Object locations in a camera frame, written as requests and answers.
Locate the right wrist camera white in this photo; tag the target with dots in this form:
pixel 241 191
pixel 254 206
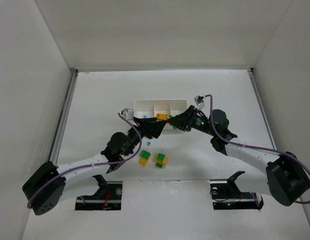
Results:
pixel 199 100

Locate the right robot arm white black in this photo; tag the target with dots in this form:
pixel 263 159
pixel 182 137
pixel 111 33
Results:
pixel 286 178

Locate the right aluminium table rail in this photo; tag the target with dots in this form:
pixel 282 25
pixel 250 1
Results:
pixel 259 133

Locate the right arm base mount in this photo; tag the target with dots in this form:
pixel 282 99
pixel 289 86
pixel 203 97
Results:
pixel 226 195

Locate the left aluminium table rail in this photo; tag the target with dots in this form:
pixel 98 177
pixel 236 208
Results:
pixel 62 121

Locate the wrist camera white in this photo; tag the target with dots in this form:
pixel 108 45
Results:
pixel 199 100
pixel 128 114

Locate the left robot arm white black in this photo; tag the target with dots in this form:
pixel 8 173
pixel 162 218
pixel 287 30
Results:
pixel 44 189

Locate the orange lego brick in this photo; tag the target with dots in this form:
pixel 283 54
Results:
pixel 162 116

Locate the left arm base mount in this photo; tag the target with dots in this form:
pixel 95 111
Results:
pixel 107 196

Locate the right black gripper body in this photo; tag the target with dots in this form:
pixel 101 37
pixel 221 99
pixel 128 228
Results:
pixel 189 118

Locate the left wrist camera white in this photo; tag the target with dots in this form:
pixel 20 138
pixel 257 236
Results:
pixel 128 114

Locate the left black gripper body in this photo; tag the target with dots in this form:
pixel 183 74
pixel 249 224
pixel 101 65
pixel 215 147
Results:
pixel 144 125

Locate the white three-compartment container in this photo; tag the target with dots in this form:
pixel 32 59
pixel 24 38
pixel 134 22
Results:
pixel 150 107

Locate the green yellow lego stack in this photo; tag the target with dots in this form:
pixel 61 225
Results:
pixel 144 157
pixel 161 160

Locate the aluminium table rail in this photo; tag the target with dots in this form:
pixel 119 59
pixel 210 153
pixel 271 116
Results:
pixel 62 121
pixel 259 133

